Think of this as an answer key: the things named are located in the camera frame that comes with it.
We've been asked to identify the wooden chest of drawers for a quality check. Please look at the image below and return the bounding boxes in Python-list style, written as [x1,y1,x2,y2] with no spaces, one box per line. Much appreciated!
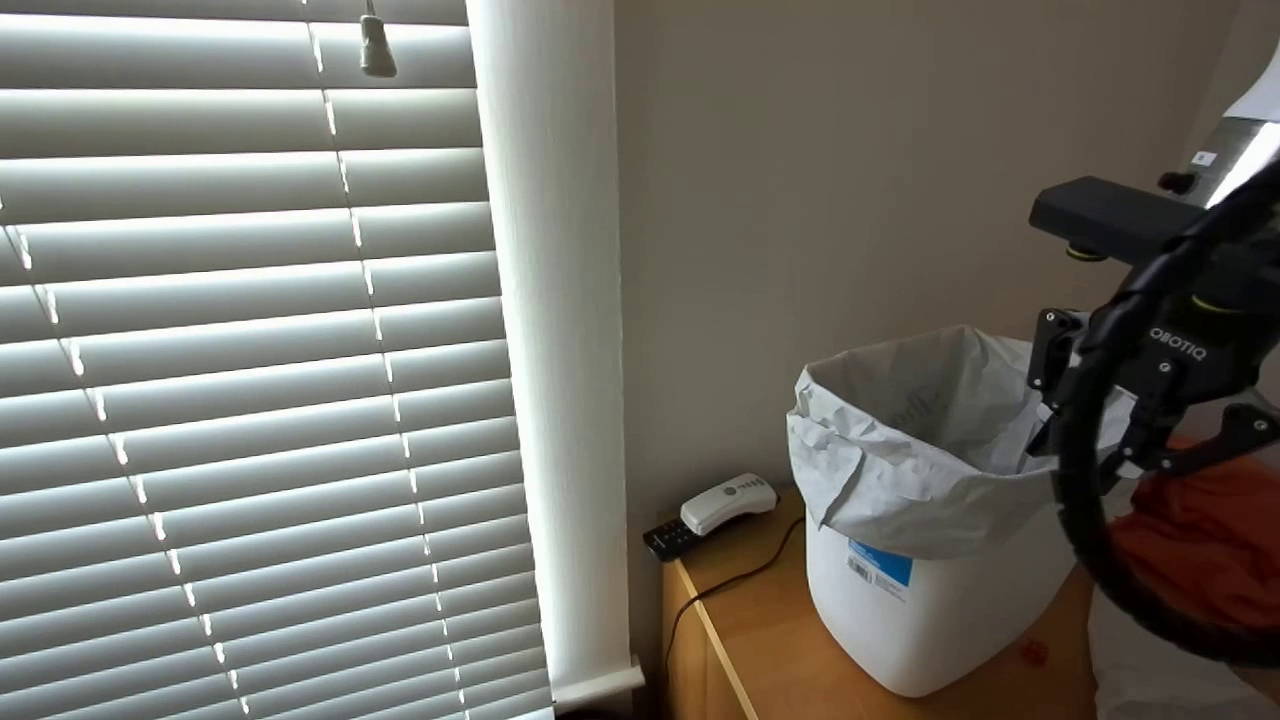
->
[660,479,1105,720]

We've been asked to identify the white oval device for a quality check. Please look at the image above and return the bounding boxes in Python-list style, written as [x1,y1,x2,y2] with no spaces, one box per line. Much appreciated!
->
[678,466,779,539]

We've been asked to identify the white window frame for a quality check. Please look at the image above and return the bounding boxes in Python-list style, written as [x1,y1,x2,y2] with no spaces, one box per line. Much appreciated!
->
[459,0,647,713]

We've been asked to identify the small black flat device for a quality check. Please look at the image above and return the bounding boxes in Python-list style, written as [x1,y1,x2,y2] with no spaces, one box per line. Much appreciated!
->
[640,516,701,564]

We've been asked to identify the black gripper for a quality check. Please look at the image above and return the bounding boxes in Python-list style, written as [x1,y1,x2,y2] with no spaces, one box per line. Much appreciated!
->
[1028,234,1280,479]

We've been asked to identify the orange cloth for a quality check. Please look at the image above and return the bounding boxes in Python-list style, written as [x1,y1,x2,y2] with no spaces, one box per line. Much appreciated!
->
[1109,448,1280,646]

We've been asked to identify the thin black cable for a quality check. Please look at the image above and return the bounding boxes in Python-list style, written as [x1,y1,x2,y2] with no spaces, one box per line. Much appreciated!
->
[660,516,807,646]

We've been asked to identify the white plastic bag liner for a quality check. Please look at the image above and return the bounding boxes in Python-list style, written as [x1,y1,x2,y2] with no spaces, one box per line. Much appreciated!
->
[785,325,1140,564]

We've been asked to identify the white plastic bin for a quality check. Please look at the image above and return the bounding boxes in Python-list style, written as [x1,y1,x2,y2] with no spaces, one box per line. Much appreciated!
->
[795,512,1088,699]

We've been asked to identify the white window blinds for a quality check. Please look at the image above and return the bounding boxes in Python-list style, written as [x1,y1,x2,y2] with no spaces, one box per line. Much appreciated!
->
[0,0,562,720]

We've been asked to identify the black corrugated cable conduit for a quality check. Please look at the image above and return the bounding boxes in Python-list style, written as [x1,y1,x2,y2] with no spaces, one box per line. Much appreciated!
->
[1047,165,1280,670]

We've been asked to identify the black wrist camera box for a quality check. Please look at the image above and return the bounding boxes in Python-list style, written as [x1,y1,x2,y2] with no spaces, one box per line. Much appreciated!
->
[1026,170,1210,262]

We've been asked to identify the grey blind cord pull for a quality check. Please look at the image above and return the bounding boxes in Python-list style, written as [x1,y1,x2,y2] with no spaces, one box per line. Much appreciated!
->
[357,3,401,78]

